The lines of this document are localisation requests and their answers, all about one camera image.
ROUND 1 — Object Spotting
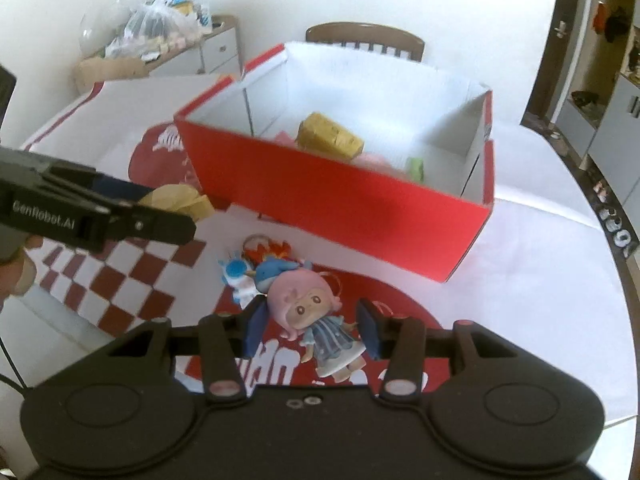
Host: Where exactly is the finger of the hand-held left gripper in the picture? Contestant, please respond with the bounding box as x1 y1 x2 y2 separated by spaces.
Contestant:
102 202 197 247
47 162 158 203

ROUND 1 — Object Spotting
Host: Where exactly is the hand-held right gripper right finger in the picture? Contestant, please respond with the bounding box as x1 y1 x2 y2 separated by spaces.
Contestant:
356 298 526 405

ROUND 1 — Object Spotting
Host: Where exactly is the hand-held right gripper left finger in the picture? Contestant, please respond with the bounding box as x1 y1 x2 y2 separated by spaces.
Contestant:
102 299 269 403

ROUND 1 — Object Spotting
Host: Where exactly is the yellow soft toy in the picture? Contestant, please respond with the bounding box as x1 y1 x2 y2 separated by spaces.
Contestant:
139 183 216 221

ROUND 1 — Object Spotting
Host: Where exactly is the pink haired doll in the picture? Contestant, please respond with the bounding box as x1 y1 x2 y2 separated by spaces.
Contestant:
269 267 368 380

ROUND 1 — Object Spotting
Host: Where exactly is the red cardboard box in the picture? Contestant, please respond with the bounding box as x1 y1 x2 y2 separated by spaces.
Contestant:
173 41 496 285

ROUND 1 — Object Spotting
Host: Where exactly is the yellow block toy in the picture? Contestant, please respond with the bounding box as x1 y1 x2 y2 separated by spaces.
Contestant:
297 112 365 162

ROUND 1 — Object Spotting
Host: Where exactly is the person's left hand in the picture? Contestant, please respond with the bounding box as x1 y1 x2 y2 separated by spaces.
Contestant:
0 235 45 312

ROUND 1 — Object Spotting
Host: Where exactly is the blue whale plush toy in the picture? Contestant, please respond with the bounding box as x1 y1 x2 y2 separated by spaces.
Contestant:
245 255 313 293

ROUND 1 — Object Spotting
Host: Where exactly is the brown cardboard box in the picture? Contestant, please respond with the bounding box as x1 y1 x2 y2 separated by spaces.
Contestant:
75 55 151 95

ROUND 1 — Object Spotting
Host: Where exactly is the clear plastic bag of goods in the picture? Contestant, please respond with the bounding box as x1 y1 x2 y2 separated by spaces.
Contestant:
105 0 207 61

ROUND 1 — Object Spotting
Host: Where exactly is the white drawer cabinet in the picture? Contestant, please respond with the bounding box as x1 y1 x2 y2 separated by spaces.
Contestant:
145 14 241 78

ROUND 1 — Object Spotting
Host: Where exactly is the pair of white shoes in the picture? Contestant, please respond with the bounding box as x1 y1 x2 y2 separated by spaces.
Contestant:
602 210 638 261
592 180 617 206

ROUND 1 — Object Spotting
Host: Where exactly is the brown wooden chair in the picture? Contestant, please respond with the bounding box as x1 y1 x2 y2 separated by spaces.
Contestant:
305 22 426 63

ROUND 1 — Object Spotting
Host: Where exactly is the black cap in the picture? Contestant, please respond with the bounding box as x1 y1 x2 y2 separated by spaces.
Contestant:
605 7 632 43

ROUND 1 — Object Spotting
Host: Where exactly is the blue and white figure keychain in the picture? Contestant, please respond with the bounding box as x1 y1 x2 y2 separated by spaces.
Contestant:
217 257 258 306

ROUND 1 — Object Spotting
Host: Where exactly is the orange flame keychain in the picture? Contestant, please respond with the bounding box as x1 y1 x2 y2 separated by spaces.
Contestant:
244 234 291 263

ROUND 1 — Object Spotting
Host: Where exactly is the black cable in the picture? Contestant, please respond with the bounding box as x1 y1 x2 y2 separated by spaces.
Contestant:
0 335 28 391

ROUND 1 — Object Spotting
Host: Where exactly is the white and wood wall cabinet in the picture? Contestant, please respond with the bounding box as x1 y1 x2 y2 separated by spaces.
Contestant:
520 0 640 201

